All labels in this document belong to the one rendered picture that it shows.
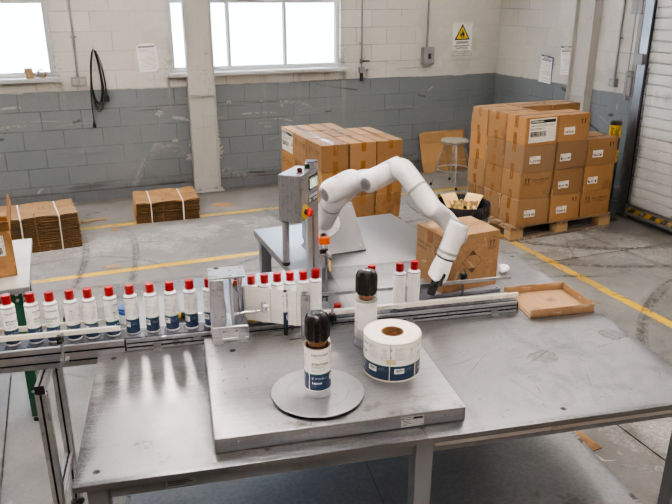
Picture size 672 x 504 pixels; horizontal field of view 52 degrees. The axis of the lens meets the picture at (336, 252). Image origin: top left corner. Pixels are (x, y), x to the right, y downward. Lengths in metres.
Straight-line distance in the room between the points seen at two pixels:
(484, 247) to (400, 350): 1.02
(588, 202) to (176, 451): 5.50
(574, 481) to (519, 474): 0.22
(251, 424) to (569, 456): 1.62
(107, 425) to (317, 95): 6.60
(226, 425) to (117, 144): 6.16
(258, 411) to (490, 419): 0.75
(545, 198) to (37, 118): 5.23
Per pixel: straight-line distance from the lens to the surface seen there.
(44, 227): 6.64
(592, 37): 8.11
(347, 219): 3.81
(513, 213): 6.58
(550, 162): 6.62
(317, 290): 2.81
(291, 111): 8.46
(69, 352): 2.85
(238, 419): 2.24
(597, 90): 8.14
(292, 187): 2.69
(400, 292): 2.91
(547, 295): 3.33
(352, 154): 6.33
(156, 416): 2.40
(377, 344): 2.36
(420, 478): 2.36
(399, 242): 3.90
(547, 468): 3.24
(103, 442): 2.32
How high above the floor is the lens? 2.11
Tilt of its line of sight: 20 degrees down
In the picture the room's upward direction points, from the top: straight up
